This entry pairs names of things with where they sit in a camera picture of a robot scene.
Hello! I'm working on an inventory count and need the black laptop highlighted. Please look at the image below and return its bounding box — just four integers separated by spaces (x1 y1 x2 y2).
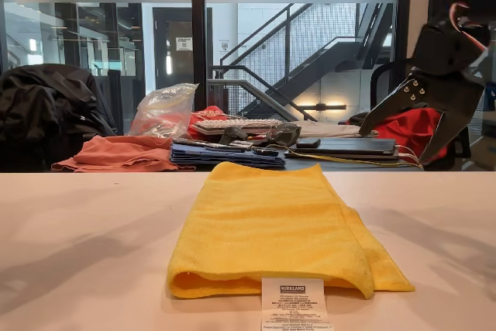
288 136 398 156

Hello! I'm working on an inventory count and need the black window post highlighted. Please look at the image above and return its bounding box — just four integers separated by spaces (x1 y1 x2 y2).
190 0 208 102

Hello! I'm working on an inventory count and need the beige folded cloth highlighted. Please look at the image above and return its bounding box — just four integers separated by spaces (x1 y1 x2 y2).
282 119 379 139

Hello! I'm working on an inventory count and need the black metal staircase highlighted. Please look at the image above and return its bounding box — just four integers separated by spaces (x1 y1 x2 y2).
207 0 400 122

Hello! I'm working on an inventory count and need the silver laptop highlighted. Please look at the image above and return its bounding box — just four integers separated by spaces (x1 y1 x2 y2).
284 150 400 162

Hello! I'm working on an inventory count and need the black low table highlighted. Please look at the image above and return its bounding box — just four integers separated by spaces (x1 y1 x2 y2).
50 133 427 173

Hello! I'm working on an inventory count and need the white keyboard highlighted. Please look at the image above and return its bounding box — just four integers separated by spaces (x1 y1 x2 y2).
192 117 286 136

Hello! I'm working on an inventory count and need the clear plastic zip bag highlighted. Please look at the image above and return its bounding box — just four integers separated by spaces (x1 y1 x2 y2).
129 82 201 140

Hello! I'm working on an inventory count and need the silver keypad phone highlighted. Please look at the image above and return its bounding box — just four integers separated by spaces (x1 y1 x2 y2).
208 143 249 153

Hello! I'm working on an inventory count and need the black smooth phone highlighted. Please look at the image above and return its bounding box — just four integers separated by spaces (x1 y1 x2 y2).
294 137 322 149

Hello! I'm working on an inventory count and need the blue folder stack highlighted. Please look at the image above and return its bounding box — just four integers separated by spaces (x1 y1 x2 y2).
169 143 288 171

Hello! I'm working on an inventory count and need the red printed shirt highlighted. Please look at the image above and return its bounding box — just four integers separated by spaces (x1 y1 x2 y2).
188 105 233 136

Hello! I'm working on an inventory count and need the yellow microfiber towel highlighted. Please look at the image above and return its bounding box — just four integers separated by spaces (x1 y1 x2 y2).
166 162 416 331

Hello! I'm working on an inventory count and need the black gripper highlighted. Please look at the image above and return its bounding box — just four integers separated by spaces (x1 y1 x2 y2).
358 22 491 166

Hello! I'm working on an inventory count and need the black chair with red garment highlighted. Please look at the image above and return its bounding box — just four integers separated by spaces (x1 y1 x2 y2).
370 58 472 171

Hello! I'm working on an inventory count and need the orange folded shirt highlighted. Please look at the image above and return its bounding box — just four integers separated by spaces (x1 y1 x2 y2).
50 135 197 174

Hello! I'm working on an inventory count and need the dark grey keypad phone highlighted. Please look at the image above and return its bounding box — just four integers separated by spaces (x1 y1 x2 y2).
172 137 218 150

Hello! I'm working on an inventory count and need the yellow cable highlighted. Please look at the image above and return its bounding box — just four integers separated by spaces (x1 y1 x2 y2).
267 144 423 167

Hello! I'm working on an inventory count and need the wall light bar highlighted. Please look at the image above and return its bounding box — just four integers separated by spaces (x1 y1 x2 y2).
296 102 347 112

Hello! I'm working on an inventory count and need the red fabric bag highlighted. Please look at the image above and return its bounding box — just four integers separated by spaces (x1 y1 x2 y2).
348 108 450 165

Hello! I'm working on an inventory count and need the dark framed door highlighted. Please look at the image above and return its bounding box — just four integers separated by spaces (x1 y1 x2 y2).
153 7 213 91

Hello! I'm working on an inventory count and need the black jacket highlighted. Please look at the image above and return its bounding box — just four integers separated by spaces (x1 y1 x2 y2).
0 63 117 173

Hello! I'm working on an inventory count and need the white cable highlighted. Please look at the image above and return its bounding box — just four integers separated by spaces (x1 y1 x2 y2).
394 144 423 165
397 152 425 170

